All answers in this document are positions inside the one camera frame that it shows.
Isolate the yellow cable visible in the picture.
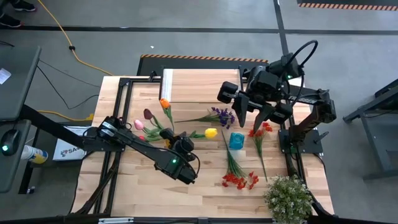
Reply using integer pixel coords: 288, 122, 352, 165
36, 0, 114, 122

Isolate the white paper sheet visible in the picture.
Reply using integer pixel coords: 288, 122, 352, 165
0, 67, 12, 85

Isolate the black mat with hazard stripe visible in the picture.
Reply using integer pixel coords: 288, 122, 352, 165
297, 0, 398, 12
136, 54, 271, 78

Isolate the grey metal stand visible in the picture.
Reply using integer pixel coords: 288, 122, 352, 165
343, 79, 398, 181

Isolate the thin black floor cable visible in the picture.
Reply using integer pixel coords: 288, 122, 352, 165
39, 59, 101, 88
36, 65, 100, 110

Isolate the blue glass vase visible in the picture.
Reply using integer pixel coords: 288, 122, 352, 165
229, 132, 246, 151

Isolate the small red flower sprig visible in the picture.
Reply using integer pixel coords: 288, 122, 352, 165
247, 121, 274, 183

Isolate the dark grey desk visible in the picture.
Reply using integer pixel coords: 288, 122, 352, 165
0, 45, 43, 194

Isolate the orange artificial tulip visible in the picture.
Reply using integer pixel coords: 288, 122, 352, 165
159, 98, 175, 133

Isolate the yellow artificial tulip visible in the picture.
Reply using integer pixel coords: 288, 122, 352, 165
188, 128, 218, 140

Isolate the green bush with white blossoms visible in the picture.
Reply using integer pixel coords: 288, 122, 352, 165
263, 175, 313, 224

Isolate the white and yellow spray can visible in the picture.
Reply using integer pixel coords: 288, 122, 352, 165
20, 144, 49, 165

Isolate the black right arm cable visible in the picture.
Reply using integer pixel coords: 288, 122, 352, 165
281, 39, 318, 94

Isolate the silver metal bracket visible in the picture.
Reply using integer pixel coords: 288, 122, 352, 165
98, 217, 134, 224

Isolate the black computer mouse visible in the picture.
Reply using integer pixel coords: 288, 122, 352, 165
0, 129, 21, 156

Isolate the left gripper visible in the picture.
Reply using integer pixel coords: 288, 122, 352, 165
159, 127, 197, 162

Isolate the white box with logo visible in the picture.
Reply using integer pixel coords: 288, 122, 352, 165
52, 126, 91, 162

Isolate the purple artificial flower bunch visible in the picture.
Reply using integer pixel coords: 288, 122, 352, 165
175, 106, 236, 130

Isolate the pink artificial tulip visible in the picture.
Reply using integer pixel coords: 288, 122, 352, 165
133, 119, 162, 136

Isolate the person's shoe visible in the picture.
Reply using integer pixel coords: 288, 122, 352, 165
11, 0, 37, 12
0, 14, 22, 28

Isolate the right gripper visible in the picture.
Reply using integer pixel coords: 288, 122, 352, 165
216, 70, 294, 134

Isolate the maroon artificial tulip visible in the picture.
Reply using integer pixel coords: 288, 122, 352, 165
143, 108, 165, 131

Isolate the wooden shelf with black frame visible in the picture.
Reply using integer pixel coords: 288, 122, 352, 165
148, 65, 254, 108

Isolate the black metal beam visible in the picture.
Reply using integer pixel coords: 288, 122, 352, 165
19, 104, 94, 150

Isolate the large red flower bunch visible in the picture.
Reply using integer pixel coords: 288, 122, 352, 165
221, 129, 260, 190

